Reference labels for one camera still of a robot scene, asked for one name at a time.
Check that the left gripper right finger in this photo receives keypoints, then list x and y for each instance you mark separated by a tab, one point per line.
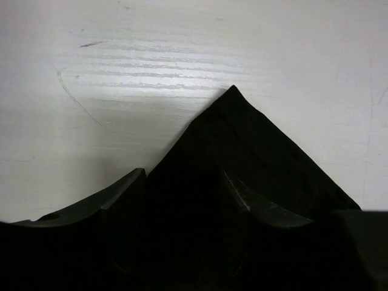
268	247

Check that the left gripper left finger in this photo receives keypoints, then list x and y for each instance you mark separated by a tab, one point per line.
85	246

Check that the black t shirt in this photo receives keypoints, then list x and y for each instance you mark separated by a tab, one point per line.
181	234

